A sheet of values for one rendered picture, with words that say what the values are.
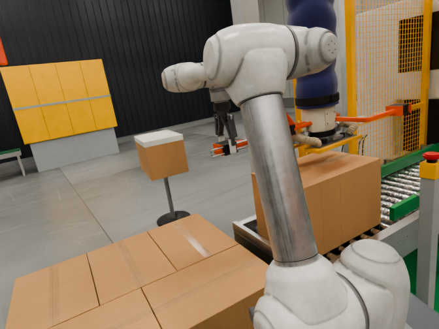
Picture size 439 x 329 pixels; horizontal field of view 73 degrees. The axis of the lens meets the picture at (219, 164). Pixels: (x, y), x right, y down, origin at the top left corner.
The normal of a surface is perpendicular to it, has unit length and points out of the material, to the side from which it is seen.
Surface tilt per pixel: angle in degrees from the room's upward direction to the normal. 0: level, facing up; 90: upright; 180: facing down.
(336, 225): 90
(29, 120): 90
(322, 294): 68
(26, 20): 90
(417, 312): 0
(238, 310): 90
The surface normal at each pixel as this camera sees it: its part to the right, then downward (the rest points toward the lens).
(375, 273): -0.23, -0.33
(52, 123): 0.55, 0.15
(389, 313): 0.36, 0.22
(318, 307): 0.25, -0.17
